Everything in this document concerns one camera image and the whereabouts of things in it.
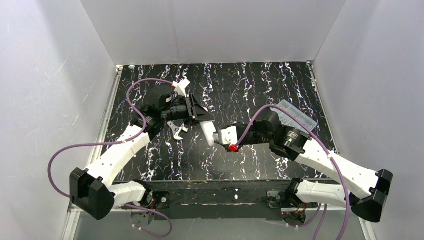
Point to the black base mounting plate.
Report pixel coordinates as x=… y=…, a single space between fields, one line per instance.
x=224 y=199

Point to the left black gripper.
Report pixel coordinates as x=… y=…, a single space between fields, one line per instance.
x=192 y=106

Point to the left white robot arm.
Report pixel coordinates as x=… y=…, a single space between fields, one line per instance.
x=93 y=189

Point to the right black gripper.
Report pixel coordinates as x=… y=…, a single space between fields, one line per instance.
x=243 y=138

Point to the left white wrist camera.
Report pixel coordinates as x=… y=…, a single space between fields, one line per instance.
x=180 y=87

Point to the red handled adjustable wrench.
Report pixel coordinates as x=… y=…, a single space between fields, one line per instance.
x=177 y=130

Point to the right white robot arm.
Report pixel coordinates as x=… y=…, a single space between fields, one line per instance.
x=361 y=190

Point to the clear plastic screw box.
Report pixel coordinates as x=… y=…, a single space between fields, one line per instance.
x=295 y=112

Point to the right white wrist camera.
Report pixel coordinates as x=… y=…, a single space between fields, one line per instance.
x=229 y=137

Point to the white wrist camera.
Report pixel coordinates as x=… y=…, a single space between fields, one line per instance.
x=229 y=137
x=180 y=87

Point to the white remote control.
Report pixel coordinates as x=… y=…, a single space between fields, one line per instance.
x=210 y=132

